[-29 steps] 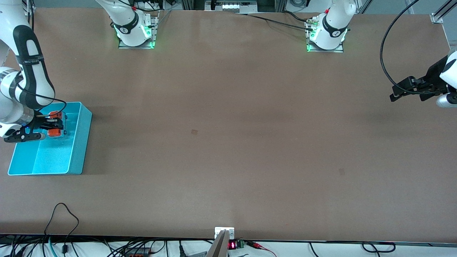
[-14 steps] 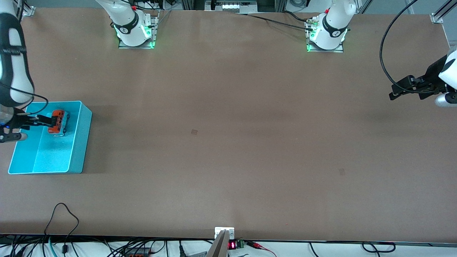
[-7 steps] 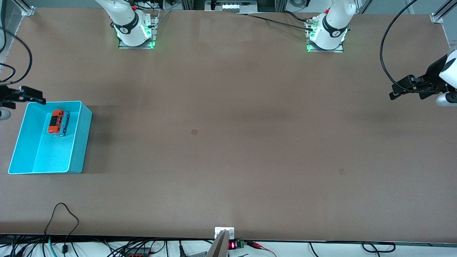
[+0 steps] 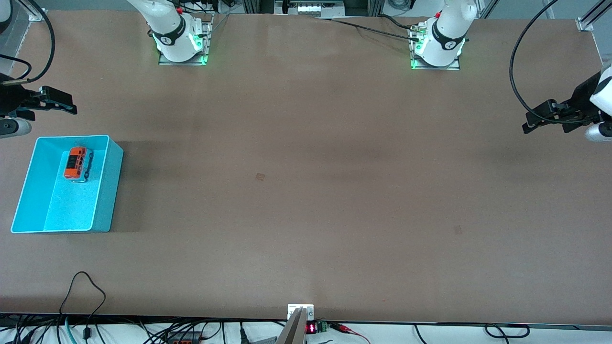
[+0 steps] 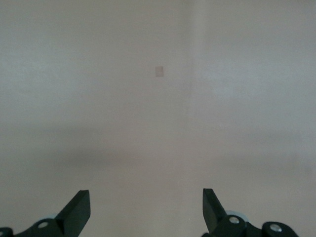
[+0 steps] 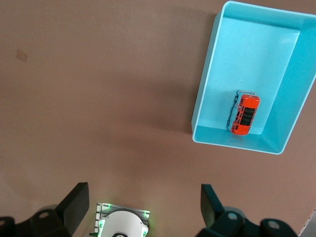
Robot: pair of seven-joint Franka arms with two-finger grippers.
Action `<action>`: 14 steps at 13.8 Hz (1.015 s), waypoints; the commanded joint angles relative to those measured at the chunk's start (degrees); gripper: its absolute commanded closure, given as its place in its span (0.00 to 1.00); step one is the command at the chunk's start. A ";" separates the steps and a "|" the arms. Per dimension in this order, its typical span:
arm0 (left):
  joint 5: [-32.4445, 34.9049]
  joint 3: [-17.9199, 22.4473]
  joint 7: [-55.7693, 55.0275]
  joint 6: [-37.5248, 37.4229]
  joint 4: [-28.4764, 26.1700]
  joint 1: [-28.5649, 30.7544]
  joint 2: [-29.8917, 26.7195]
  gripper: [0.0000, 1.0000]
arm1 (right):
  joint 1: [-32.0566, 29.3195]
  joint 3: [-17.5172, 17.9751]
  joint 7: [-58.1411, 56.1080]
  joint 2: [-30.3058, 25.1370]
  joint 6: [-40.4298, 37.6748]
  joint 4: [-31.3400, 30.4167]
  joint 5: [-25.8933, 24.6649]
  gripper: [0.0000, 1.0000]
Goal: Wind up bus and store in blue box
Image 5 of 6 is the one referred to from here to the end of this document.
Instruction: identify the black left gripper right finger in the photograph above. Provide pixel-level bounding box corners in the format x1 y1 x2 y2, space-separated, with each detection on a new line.
201 188 300 237

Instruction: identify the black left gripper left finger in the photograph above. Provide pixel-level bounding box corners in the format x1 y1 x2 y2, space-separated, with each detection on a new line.
14 189 91 237

